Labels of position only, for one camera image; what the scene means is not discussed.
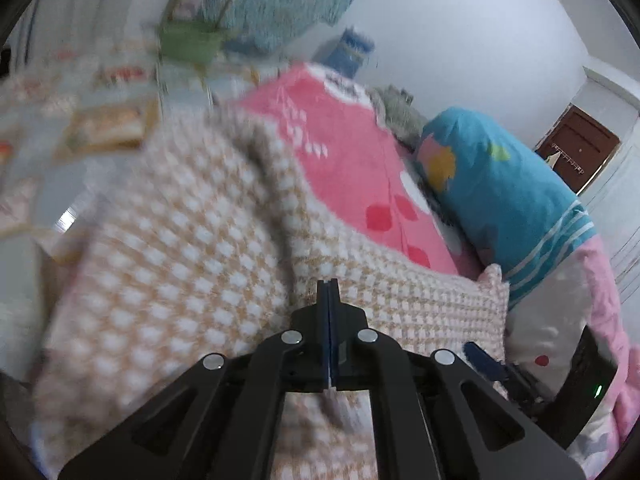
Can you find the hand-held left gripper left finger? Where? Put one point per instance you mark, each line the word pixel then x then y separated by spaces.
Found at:
pixel 320 330

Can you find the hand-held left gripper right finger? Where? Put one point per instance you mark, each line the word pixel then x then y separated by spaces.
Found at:
pixel 345 330

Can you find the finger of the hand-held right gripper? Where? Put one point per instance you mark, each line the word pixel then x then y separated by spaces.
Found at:
pixel 482 362

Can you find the beige checked knit sweater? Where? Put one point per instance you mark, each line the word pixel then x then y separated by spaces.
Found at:
pixel 175 260

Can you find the pink printed quilt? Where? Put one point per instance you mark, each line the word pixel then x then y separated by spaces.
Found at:
pixel 550 300

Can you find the blue printed pillow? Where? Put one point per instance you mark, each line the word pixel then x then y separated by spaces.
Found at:
pixel 500 195

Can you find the pink fleece blanket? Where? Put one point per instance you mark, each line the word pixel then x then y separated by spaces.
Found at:
pixel 345 160

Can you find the white hanging rag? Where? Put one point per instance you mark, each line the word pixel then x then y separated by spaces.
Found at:
pixel 551 160

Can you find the metal hook rack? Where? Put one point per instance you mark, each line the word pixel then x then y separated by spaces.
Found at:
pixel 570 160

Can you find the grey crumpled cloth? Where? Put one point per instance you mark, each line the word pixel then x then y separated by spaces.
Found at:
pixel 400 110

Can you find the brown door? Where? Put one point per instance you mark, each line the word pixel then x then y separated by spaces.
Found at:
pixel 580 145

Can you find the blue water jug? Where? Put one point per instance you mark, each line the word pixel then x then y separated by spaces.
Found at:
pixel 350 52

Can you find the patterned tablecloth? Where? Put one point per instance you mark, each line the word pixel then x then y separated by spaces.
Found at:
pixel 110 125

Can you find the green bowl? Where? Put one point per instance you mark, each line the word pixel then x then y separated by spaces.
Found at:
pixel 190 42

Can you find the teal floral hanging cloth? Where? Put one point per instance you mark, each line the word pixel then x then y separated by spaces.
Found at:
pixel 290 0

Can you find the white curtain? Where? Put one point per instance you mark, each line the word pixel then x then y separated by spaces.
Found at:
pixel 75 15

